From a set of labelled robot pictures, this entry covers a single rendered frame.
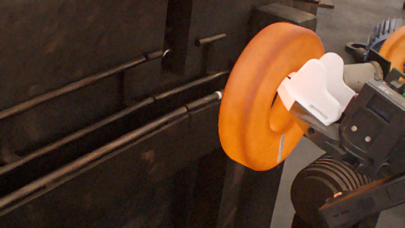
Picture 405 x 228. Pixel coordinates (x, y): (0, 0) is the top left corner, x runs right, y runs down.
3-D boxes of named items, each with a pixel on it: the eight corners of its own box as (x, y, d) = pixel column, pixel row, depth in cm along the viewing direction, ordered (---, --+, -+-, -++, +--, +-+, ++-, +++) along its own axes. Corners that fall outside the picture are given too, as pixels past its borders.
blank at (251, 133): (224, 40, 54) (254, 50, 52) (309, 9, 65) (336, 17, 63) (210, 181, 61) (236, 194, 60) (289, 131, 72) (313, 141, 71)
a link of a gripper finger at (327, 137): (311, 90, 60) (380, 143, 56) (304, 104, 61) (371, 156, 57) (288, 102, 56) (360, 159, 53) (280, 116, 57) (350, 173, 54)
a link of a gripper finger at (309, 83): (291, 31, 59) (365, 84, 55) (267, 77, 62) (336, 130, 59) (275, 35, 57) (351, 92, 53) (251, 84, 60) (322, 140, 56)
